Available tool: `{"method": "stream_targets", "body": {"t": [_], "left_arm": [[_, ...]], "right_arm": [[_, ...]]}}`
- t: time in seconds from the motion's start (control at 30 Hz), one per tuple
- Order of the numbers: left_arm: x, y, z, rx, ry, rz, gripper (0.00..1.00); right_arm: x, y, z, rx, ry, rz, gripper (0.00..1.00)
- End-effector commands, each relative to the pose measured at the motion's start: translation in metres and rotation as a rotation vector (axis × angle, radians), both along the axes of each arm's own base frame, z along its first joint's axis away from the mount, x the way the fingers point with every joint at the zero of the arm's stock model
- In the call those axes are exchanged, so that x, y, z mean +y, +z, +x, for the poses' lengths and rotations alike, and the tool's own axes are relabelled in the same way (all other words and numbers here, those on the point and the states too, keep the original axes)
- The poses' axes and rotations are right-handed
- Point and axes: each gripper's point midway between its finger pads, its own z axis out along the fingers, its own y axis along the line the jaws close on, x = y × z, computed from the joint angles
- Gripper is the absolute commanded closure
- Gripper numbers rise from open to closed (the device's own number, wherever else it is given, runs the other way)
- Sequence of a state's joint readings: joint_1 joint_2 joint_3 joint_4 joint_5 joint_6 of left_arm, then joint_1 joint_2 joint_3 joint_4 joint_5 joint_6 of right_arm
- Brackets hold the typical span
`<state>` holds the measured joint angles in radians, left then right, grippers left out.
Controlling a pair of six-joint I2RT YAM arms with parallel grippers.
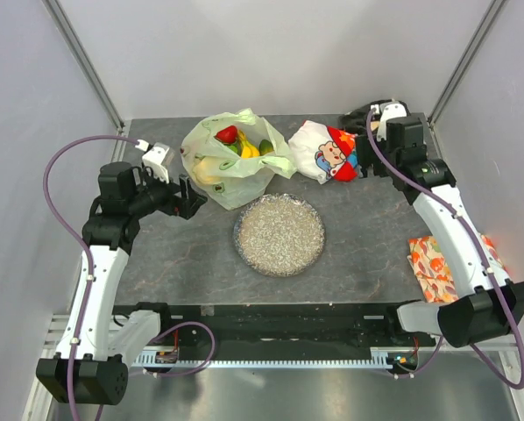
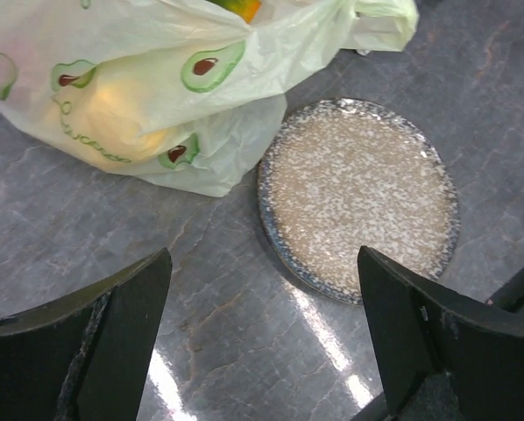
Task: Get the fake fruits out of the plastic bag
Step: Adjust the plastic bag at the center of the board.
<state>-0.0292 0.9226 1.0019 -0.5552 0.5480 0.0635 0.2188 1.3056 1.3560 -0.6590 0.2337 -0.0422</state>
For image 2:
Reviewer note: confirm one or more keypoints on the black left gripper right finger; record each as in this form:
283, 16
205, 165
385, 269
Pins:
442, 355

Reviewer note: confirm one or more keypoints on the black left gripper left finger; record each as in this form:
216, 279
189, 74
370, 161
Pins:
85, 355

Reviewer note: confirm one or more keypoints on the speckled ceramic plate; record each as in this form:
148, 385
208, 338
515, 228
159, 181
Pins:
342, 173

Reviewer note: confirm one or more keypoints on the avocado print plastic bag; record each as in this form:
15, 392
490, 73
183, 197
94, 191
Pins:
181, 94

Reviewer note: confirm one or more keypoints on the orange green fake mango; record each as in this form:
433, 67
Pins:
245, 9

